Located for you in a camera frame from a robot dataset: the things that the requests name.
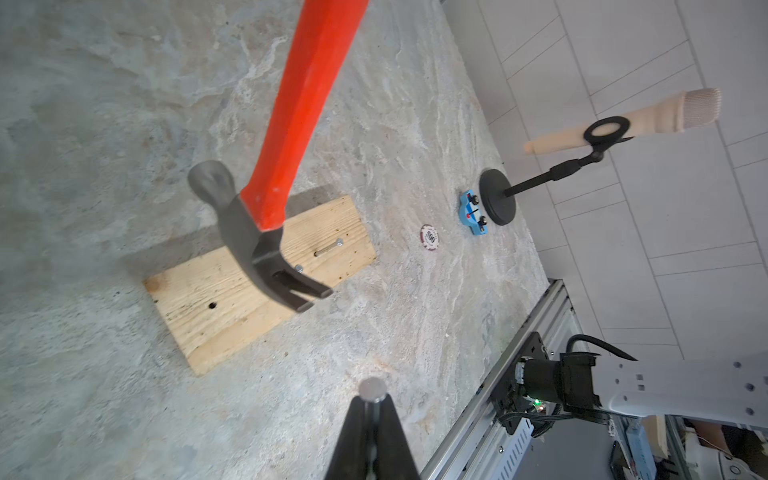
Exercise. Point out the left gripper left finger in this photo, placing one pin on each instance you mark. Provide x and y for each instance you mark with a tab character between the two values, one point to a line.
350	459

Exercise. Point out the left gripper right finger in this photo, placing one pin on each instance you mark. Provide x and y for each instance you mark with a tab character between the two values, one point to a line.
393	458

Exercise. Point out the pale wooden block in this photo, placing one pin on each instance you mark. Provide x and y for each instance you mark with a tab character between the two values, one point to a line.
213	310

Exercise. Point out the red black claw hammer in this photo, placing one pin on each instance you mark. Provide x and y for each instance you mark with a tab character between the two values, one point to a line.
250	221

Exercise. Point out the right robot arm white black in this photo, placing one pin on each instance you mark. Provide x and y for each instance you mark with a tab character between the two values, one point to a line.
593	388

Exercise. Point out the red white poker chip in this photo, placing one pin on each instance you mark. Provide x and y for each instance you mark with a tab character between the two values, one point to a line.
429	237

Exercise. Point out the blue toy car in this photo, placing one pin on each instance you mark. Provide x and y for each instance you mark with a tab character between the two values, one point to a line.
470	214

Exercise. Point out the black stand with wooden peg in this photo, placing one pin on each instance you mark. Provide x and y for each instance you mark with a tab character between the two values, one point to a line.
676	114

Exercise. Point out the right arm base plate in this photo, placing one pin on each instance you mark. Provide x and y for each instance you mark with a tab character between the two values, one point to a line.
509	398

